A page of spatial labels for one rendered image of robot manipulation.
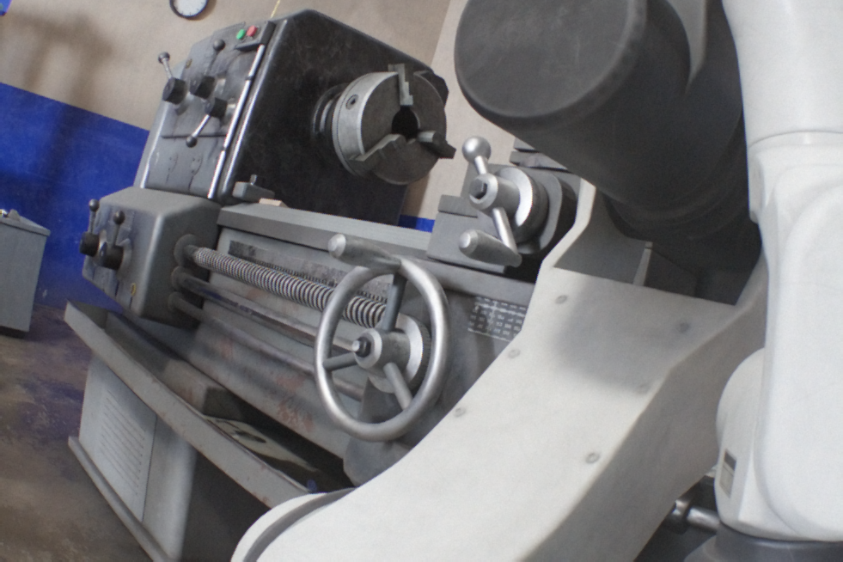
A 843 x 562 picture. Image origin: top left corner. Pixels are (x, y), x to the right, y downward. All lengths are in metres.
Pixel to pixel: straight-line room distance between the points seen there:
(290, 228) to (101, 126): 3.63
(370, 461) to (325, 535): 0.55
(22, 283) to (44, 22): 2.04
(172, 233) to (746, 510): 1.46
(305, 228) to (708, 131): 1.06
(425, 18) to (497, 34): 6.14
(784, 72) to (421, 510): 0.25
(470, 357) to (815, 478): 0.65
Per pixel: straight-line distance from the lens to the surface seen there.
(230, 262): 1.40
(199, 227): 1.62
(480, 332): 0.81
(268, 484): 1.07
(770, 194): 0.23
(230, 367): 1.51
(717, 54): 0.35
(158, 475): 1.65
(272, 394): 1.38
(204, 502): 1.57
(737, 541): 0.25
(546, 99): 0.31
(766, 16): 0.27
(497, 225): 0.71
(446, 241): 0.87
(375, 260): 0.77
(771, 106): 0.26
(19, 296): 3.49
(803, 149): 0.24
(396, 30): 6.25
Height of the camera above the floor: 0.75
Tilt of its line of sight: 2 degrees up
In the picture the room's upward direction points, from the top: 15 degrees clockwise
